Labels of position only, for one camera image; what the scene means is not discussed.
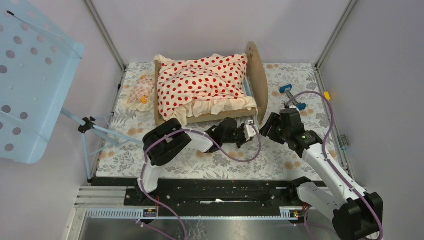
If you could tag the floral table mat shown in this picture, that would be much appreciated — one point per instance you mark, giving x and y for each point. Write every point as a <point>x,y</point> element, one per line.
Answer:
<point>275,161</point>

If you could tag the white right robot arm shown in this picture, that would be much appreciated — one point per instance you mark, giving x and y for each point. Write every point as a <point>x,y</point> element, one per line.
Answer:
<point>354,213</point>

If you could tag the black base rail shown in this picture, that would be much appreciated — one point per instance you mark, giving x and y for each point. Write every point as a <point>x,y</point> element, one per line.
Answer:
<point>208,197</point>

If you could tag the checkered ruffled pillow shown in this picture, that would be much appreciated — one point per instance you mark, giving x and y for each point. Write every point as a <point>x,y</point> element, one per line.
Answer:
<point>140,96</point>

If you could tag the grey cable duct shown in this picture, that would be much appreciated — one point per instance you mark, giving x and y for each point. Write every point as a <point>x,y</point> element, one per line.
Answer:
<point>152,214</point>

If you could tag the wooden pet bed frame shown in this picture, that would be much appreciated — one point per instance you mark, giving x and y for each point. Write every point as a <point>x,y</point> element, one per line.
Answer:
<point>259,84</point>

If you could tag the red strawberry print duvet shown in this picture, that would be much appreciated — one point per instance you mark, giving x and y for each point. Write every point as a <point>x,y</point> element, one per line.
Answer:
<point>211,85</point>

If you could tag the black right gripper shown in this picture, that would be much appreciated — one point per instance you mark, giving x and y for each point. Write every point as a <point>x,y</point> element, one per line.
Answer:
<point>274,120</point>

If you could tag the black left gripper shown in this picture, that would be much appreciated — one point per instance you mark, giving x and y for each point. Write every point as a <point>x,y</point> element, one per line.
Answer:
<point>243,140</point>

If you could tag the blue striped mattress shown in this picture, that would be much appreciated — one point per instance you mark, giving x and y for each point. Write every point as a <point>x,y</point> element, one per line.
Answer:
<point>247,88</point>

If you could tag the yellow clip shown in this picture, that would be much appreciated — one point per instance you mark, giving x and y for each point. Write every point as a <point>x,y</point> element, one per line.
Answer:
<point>327,97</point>

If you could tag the blue perforated music stand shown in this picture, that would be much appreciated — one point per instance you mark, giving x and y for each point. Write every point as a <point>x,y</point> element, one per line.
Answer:
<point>38,63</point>

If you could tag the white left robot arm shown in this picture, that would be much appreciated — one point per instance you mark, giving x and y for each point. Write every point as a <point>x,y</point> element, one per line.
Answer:
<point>168,140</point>

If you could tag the blue dumbbell toy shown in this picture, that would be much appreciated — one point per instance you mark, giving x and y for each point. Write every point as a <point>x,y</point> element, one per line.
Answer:
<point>286,90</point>

